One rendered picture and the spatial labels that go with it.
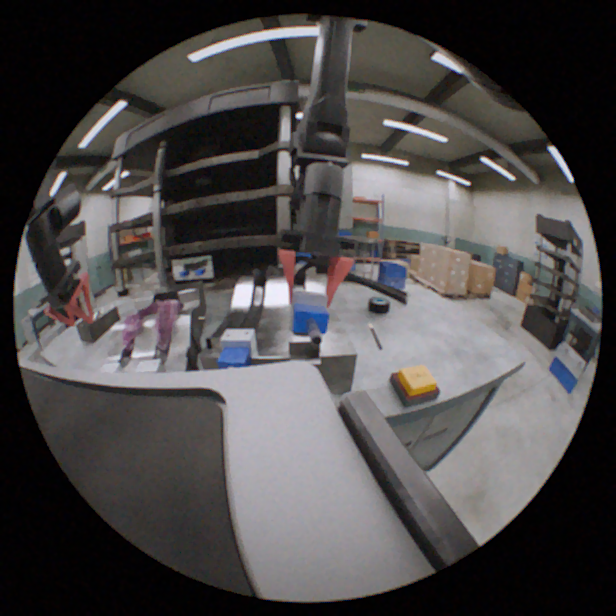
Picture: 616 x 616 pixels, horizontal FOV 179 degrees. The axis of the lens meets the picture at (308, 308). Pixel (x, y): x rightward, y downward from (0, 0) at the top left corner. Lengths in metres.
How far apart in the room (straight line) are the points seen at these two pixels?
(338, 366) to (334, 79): 0.46
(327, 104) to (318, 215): 0.18
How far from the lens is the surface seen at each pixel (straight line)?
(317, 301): 0.29
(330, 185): 0.28
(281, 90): 1.28
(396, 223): 7.45
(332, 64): 0.37
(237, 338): 0.33
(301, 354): 0.37
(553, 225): 4.07
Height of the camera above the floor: 1.08
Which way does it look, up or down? 22 degrees down
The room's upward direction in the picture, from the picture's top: straight up
